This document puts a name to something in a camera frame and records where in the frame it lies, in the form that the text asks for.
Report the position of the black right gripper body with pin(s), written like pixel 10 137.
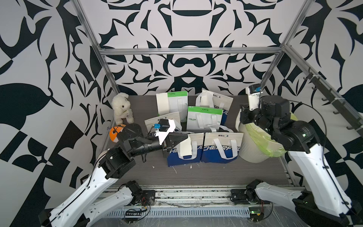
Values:
pixel 249 116

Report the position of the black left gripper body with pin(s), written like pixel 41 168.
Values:
pixel 165 149

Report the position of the white receipt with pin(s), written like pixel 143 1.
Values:
pixel 185 148
pixel 162 103

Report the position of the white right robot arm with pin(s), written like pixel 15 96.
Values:
pixel 324 203

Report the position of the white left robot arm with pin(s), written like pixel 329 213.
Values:
pixel 82 209

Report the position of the blue white front left bag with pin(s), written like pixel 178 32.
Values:
pixel 197 147

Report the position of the green white middle bag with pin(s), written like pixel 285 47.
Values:
pixel 204 119

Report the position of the green white bag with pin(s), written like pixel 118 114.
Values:
pixel 178 102
pixel 204 119

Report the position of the white round trash bin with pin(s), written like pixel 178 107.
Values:
pixel 249 150

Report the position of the green white back left bag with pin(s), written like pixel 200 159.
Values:
pixel 178 102

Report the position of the green plastic bin liner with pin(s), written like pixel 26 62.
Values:
pixel 267 146

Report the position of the blue white front right bag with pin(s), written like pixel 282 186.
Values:
pixel 221 147

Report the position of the white blue back right bag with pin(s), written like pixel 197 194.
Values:
pixel 215 100

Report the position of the orange plush monster toy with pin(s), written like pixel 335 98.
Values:
pixel 114 131

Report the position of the white plush rabbit toy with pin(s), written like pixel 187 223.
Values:
pixel 121 107

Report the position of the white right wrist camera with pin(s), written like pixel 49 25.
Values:
pixel 254 94

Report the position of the black wall hook rail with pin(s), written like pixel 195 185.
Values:
pixel 341 105

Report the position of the aluminium frame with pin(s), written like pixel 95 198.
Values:
pixel 150 47

